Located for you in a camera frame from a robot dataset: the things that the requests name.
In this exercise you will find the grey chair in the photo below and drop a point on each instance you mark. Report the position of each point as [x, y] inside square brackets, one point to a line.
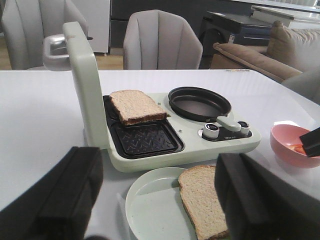
[159, 40]
[26, 23]

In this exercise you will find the silver control knob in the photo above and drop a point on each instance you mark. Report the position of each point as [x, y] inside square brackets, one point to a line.
[245, 127]
[210, 131]

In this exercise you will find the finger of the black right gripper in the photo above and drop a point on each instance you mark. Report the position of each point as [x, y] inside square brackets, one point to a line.
[311, 143]

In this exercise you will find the mint green round plate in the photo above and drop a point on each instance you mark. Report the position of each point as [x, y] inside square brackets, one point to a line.
[154, 208]

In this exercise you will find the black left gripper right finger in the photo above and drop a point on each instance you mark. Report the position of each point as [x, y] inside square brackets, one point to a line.
[260, 206]

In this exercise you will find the orange shrimp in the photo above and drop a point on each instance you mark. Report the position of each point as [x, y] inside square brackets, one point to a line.
[297, 148]

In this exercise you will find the mint green breakfast maker lid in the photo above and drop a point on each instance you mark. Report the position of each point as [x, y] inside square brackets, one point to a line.
[72, 51]

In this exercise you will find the bread slice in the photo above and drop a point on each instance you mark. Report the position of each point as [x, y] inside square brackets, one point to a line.
[135, 107]
[200, 200]

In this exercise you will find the white cabinet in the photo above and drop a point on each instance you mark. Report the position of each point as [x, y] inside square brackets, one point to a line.
[97, 16]

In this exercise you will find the left grey chair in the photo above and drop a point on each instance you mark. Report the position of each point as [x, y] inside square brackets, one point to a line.
[26, 23]

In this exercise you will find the mint green breakfast maker base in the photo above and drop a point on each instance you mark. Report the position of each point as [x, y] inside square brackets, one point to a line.
[170, 142]

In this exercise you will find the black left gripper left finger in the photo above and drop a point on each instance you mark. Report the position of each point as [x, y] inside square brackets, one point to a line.
[59, 205]

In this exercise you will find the right grey chair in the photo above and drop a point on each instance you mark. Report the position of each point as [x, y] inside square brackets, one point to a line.
[159, 40]

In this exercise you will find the right silver control knob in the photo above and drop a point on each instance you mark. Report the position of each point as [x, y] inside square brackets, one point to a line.
[245, 127]

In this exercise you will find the pink bowl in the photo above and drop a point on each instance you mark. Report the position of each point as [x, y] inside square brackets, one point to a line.
[284, 135]

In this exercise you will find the left silver control knob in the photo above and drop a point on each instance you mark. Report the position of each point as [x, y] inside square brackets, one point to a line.
[210, 131]

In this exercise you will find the beige sofa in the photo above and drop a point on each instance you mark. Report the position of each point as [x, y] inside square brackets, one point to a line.
[291, 58]

